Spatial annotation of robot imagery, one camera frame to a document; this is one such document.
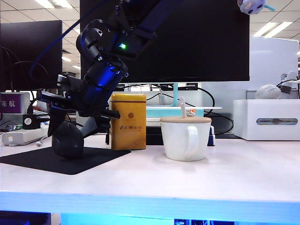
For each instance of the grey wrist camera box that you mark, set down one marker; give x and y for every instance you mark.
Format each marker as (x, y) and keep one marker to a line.
(62, 79)

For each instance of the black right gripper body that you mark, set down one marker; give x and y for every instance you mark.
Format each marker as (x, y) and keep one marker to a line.
(91, 100)

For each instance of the black cube adapter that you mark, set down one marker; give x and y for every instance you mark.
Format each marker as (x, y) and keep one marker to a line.
(30, 122)

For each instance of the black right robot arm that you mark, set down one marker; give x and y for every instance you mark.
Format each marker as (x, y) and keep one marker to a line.
(98, 44)

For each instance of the grey desk partition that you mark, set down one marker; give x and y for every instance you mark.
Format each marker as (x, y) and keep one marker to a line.
(153, 102)

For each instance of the teal cover book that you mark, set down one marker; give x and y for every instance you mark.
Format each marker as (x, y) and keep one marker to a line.
(164, 113)

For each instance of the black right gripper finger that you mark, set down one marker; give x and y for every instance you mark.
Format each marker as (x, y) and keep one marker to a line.
(56, 119)
(103, 122)

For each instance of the purple white plush toy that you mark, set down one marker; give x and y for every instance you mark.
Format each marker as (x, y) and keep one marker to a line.
(252, 5)

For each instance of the crumpled white paper ball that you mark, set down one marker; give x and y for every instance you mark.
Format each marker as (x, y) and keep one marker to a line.
(267, 92)

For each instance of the green circuit board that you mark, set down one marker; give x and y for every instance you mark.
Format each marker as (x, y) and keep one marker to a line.
(18, 127)

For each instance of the grey tray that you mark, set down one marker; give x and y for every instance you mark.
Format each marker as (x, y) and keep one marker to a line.
(290, 96)

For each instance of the small black monitor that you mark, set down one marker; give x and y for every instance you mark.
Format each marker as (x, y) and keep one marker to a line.
(21, 47)

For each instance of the black mouse pad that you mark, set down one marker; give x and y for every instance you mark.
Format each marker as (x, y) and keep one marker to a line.
(58, 162)

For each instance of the white power strip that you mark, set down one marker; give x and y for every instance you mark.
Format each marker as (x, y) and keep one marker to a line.
(21, 137)

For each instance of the white tissue box organizer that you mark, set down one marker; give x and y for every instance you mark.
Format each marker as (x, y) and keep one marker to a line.
(246, 122)

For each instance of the small black upright stand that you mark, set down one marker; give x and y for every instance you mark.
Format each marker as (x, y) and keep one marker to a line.
(107, 138)

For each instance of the teal monitor stand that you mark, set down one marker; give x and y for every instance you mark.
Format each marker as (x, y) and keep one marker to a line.
(175, 96)

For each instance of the white book with text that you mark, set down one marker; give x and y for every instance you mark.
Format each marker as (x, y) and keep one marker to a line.
(152, 122)

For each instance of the wooden mug lid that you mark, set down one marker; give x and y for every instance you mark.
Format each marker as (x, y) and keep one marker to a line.
(185, 119)

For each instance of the white ceramic mug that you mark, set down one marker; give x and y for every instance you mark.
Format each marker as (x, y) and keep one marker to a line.
(173, 140)

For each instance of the purple name sign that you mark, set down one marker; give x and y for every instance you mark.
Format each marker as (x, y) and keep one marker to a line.
(11, 103)

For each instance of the white desk gadget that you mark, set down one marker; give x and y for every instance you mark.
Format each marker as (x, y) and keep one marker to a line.
(290, 78)

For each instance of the orange white cat figurine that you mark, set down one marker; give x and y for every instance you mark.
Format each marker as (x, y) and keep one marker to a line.
(191, 113)

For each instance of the black flat base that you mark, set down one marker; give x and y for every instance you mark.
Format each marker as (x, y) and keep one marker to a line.
(225, 136)

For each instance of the yellow tea tin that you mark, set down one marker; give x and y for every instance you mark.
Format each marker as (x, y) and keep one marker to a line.
(128, 131)

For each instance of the black computer mouse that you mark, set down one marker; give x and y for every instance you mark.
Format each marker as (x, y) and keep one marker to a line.
(68, 143)

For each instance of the large black monitor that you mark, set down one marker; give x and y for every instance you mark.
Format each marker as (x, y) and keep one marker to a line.
(199, 47)

